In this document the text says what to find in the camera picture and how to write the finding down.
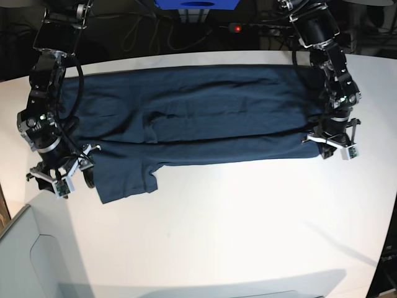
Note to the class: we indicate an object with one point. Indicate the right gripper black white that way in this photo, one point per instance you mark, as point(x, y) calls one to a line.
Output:
point(58, 165)

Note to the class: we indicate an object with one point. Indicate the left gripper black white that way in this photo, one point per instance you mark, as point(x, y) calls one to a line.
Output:
point(333, 134)

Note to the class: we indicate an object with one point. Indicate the dark blue T-shirt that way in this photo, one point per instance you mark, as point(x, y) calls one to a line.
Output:
point(201, 115)

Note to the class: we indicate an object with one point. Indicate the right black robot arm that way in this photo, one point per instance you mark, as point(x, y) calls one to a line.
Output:
point(40, 124)

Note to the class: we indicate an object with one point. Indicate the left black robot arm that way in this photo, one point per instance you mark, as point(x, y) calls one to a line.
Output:
point(317, 29)

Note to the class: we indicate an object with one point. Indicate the grey panel lower left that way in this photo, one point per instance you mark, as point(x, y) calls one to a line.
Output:
point(38, 262)

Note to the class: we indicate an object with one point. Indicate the blue box on stand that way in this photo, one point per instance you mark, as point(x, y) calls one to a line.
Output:
point(196, 4)

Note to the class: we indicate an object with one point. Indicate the black power strip red switch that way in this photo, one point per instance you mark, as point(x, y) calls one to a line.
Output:
point(239, 27)

